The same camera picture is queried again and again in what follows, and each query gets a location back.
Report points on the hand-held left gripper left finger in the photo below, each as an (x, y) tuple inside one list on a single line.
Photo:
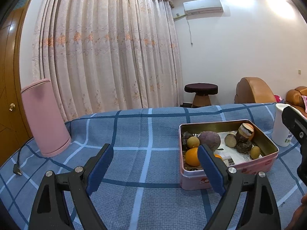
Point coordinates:
[(100, 170)]

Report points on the pink floral curtain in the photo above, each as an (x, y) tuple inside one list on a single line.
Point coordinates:
[(108, 52)]

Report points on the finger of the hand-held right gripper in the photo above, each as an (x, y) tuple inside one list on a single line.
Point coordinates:
[(294, 123)]

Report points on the magenta floral blanket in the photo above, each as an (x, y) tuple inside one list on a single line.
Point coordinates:
[(279, 98)]

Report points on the person's right hand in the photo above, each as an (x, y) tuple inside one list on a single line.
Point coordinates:
[(303, 210)]

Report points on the white printed cup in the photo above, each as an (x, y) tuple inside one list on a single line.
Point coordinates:
[(280, 129)]

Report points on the orange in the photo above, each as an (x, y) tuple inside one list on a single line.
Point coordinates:
[(218, 157), (191, 157)]

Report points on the white air conditioner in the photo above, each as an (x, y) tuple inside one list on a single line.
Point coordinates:
[(203, 4)]

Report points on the round green-brown fruit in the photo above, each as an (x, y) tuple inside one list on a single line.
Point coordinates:
[(193, 142), (255, 152)]

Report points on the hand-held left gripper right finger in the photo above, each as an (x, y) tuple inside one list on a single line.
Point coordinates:
[(211, 170)]

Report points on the brown taro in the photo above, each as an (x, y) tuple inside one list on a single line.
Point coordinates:
[(245, 131)]

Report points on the brown leather sofa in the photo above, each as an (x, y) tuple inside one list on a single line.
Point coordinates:
[(255, 91)]

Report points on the blue plaid cloth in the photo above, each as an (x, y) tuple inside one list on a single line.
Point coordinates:
[(144, 136)]

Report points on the light pink cloth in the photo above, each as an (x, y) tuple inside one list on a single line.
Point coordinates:
[(304, 101)]

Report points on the printed paper liner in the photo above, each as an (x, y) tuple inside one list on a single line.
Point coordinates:
[(233, 158)]

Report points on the purple sweet potato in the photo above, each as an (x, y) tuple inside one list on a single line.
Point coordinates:
[(209, 140)]

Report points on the pink cylindrical appliance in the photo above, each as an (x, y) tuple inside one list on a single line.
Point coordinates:
[(45, 117)]

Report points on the tan sweet potato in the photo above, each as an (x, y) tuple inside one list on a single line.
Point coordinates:
[(230, 140)]

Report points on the round dark-topped stool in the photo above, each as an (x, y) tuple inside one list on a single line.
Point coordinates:
[(201, 93)]

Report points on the wooden door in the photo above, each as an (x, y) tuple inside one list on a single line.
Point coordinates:
[(9, 76)]

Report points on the air conditioner pipe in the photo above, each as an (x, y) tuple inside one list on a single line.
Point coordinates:
[(179, 16)]

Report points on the dark water chestnut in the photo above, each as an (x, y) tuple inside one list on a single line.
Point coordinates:
[(186, 136), (244, 146)]

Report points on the brass door knob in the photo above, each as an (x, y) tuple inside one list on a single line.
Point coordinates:
[(11, 106)]

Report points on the pink metal tin box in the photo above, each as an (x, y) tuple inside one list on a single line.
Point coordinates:
[(239, 175)]

